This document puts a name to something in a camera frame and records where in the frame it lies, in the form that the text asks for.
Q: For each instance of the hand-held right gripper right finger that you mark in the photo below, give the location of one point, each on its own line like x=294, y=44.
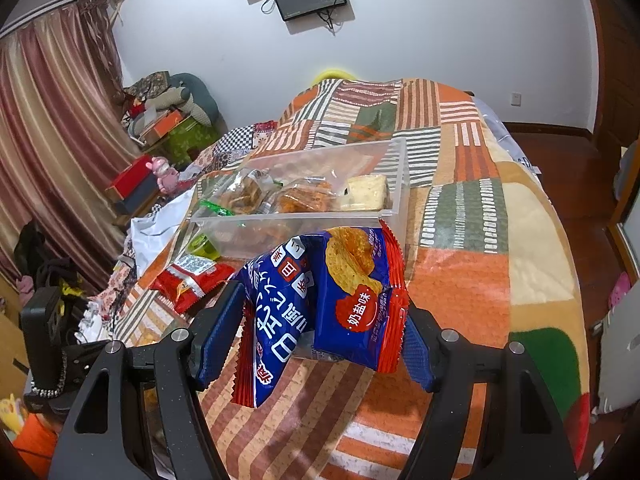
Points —
x=419, y=355

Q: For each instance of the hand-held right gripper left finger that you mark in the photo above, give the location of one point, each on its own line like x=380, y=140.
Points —
x=215, y=340

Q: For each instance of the blue potato chip bag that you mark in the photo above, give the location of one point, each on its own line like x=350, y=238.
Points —
x=340, y=310

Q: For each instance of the clear plastic storage bin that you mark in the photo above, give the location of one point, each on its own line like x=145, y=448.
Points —
x=300, y=225

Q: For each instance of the brown bread packet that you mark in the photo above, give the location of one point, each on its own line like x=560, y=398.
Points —
x=305, y=197

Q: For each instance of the square sliced bread packet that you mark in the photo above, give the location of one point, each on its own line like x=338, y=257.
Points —
x=365, y=192

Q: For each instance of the red snack packet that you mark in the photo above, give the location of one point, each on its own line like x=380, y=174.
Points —
x=195, y=280

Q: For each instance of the black bag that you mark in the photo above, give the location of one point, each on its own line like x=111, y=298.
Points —
x=40, y=255

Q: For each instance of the green jelly cup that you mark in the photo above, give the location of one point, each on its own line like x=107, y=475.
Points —
x=207, y=247

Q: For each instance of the white plastic bag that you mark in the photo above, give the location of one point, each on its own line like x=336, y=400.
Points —
x=160, y=225

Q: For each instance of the patchwork striped blanket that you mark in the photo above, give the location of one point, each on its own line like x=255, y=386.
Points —
x=475, y=210

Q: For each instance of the pink plush toy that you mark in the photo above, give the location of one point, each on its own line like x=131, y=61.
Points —
x=166, y=175

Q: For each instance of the red box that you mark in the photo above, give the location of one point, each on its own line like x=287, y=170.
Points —
x=130, y=180

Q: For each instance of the striped red curtain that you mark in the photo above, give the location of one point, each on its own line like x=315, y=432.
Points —
x=55, y=135

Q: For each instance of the white cabinet with stickers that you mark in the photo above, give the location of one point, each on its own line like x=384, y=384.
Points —
x=620, y=360

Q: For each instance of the green box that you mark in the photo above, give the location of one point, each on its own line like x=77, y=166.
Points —
x=192, y=140

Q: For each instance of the orange cardboard box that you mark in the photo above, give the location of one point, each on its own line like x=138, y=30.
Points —
x=165, y=125

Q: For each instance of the pile of bedding and boxes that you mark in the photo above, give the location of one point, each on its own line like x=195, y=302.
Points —
x=195, y=95

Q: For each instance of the yellow round object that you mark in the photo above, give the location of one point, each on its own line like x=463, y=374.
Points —
x=335, y=74

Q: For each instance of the wooden door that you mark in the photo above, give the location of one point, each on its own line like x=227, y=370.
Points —
x=615, y=60

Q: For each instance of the white wall outlet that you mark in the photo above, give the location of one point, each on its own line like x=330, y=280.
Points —
x=516, y=98

